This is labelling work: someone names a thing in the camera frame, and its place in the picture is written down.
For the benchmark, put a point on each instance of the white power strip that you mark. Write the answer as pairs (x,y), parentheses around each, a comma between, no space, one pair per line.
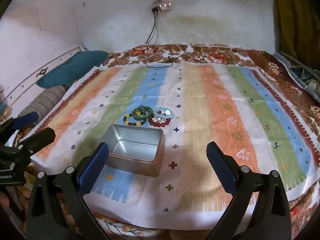
(162,6)

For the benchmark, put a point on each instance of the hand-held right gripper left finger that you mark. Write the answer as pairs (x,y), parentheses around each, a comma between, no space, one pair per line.
(93,170)

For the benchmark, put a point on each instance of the grey striped bolster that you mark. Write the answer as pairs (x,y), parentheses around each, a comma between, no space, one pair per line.
(45,102)

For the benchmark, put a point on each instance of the yellow cloth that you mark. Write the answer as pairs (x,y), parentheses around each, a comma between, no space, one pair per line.
(297,17)

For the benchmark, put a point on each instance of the striped colourful mat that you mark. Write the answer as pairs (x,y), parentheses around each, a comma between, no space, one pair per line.
(212,120)

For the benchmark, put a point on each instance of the silver metal tin box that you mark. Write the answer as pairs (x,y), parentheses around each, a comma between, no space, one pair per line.
(135,140)

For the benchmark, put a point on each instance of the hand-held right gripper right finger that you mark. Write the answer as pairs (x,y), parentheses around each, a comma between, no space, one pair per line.
(222,167)

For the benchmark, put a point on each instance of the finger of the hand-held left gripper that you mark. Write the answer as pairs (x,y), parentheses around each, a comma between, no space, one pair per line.
(40,137)
(26,119)

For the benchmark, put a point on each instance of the white decorated panel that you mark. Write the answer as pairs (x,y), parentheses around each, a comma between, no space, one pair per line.
(30,75)

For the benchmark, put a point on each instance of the green jade bangle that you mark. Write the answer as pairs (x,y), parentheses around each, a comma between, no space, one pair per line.
(150,112)

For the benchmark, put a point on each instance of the teal cloth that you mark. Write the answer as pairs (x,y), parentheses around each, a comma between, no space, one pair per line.
(72,67)

